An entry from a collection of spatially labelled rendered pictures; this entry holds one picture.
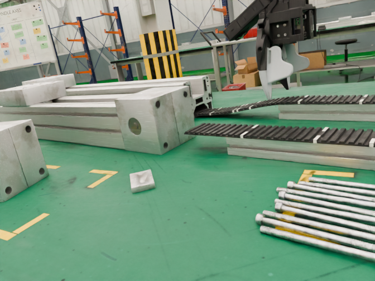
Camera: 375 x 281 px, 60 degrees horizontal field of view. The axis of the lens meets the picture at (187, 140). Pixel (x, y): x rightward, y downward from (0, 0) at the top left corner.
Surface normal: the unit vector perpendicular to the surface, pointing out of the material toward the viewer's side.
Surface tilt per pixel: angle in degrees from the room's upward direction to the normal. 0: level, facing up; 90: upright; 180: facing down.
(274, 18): 90
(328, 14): 90
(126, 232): 0
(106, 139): 90
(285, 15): 90
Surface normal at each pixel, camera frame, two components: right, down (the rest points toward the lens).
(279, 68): -0.62, 0.04
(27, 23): -0.18, 0.32
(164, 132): 0.78, 0.07
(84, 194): -0.16, -0.94
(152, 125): -0.61, 0.33
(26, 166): 0.93, -0.04
